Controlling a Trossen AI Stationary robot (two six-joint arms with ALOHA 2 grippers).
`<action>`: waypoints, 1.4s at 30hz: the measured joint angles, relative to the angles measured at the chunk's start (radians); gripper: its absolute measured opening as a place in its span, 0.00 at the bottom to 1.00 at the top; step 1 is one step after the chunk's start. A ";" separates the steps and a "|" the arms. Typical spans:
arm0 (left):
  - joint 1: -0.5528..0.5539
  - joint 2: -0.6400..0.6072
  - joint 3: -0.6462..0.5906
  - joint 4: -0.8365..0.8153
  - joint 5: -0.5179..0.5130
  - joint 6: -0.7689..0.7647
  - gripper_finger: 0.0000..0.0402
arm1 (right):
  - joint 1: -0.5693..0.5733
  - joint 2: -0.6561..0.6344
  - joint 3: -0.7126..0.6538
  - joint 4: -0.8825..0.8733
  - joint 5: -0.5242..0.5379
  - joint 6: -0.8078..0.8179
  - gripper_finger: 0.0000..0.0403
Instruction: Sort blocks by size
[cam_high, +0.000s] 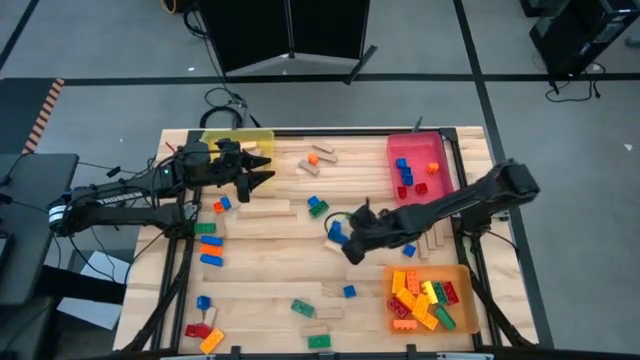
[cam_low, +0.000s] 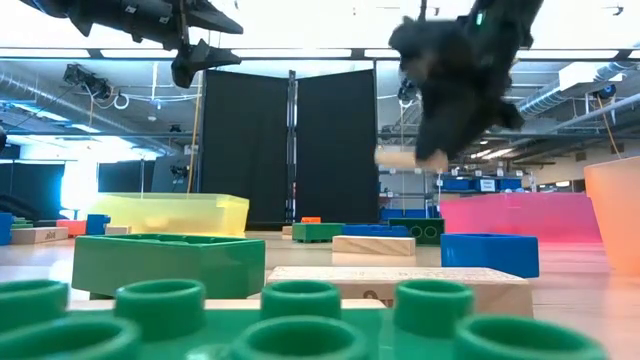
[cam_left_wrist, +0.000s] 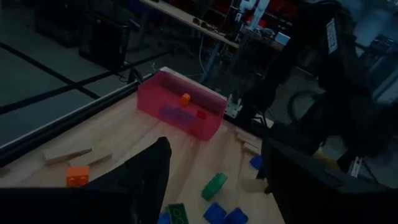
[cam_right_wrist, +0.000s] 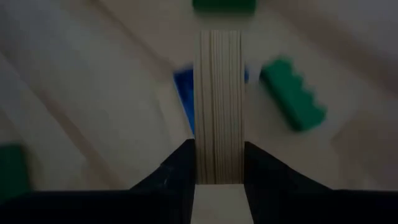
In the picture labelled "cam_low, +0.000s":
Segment blue long plastic brick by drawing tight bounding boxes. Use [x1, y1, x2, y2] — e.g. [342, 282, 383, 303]
[0, 212, 14, 246]

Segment blue storage bins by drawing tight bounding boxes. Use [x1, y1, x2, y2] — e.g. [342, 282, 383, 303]
[439, 175, 525, 194]

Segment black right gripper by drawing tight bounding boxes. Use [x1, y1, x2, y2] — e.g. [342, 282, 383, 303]
[389, 17, 525, 161]

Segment yellow translucent plastic bin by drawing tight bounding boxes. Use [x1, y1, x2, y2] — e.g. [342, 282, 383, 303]
[87, 192, 250, 237]

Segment silver ventilation duct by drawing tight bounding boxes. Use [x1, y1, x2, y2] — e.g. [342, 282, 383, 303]
[514, 59, 640, 156]

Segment orange translucent plastic bin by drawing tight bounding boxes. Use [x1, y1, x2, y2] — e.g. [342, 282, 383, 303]
[583, 157, 640, 276]

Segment yellow hanging cable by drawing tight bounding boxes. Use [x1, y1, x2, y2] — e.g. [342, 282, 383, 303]
[596, 93, 622, 160]

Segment black folding screen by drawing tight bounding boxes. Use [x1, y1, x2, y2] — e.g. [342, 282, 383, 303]
[198, 68, 380, 232]

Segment yellow hanging rope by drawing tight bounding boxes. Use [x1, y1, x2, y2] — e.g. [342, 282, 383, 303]
[185, 69, 206, 195]

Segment black room divider panel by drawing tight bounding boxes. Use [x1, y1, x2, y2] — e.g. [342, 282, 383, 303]
[97, 159, 156, 194]

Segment pink translucent plastic bin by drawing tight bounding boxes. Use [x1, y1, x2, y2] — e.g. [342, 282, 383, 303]
[439, 192, 601, 245]

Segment white ceiling air unit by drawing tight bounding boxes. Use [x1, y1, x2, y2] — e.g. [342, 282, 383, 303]
[558, 60, 626, 92]

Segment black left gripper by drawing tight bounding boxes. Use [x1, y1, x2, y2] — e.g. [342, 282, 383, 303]
[67, 0, 245, 90]

